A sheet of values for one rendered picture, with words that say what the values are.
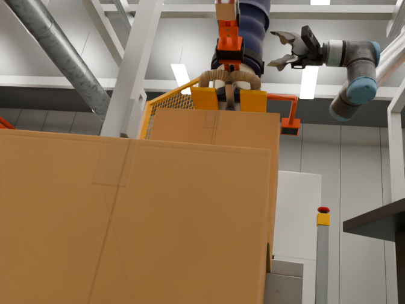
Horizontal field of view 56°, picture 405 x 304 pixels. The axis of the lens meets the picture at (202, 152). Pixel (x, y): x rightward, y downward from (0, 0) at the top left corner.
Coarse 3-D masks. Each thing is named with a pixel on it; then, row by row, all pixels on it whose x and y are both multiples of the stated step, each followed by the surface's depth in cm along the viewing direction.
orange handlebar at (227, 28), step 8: (224, 24) 126; (232, 24) 125; (224, 32) 128; (232, 32) 127; (224, 40) 132; (232, 40) 132; (224, 64) 145; (272, 96) 161; (280, 96) 160; (288, 96) 160; (296, 104) 163
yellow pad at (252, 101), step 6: (240, 90) 140; (246, 90) 140; (252, 90) 139; (258, 90) 139; (240, 96) 141; (246, 96) 141; (252, 96) 140; (258, 96) 139; (264, 96) 139; (240, 102) 145; (246, 102) 144; (252, 102) 144; (258, 102) 143; (264, 102) 142; (240, 108) 149; (246, 108) 148; (252, 108) 148; (258, 108) 147; (264, 108) 146
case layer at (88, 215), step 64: (0, 128) 55; (0, 192) 50; (64, 192) 49; (128, 192) 48; (192, 192) 46; (256, 192) 45; (0, 256) 47; (64, 256) 45; (128, 256) 44; (192, 256) 43; (256, 256) 42
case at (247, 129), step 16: (160, 112) 124; (176, 112) 123; (192, 112) 122; (208, 112) 121; (224, 112) 120; (240, 112) 119; (256, 112) 118; (160, 128) 121; (176, 128) 120; (192, 128) 119; (208, 128) 118; (224, 128) 117; (240, 128) 116; (256, 128) 115; (272, 128) 114; (224, 144) 115; (240, 144) 114; (256, 144) 113; (272, 144) 112; (272, 160) 110; (272, 176) 108; (272, 192) 106; (272, 208) 108; (272, 224) 124; (272, 240) 144
